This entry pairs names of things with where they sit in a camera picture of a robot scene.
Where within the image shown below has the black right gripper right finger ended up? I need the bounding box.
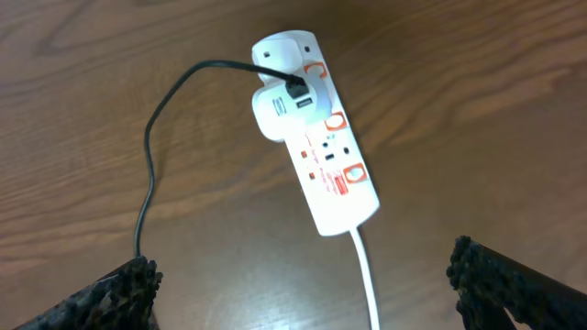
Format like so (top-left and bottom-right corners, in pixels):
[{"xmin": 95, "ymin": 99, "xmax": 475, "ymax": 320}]
[{"xmin": 447, "ymin": 236, "xmax": 586, "ymax": 330}]

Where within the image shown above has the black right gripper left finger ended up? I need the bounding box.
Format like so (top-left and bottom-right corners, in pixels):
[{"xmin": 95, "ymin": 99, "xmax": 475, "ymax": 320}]
[{"xmin": 16, "ymin": 257, "xmax": 163, "ymax": 330}]

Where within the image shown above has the white power strip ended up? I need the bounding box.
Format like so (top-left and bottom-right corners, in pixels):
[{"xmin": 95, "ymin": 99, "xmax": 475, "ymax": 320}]
[{"xmin": 252, "ymin": 30, "xmax": 380, "ymax": 237}]

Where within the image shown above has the black USB charging cable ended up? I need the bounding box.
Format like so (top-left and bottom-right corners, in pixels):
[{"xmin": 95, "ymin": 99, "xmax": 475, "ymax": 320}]
[{"xmin": 132, "ymin": 59, "xmax": 311, "ymax": 259}]

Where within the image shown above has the white USB charger plug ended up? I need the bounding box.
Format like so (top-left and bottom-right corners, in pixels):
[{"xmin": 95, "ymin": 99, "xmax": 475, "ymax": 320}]
[{"xmin": 251, "ymin": 75, "xmax": 332, "ymax": 142}]

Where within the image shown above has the white power strip cord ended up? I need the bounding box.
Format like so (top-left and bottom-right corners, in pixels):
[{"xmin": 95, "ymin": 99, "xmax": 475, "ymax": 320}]
[{"xmin": 349, "ymin": 226, "xmax": 382, "ymax": 330}]

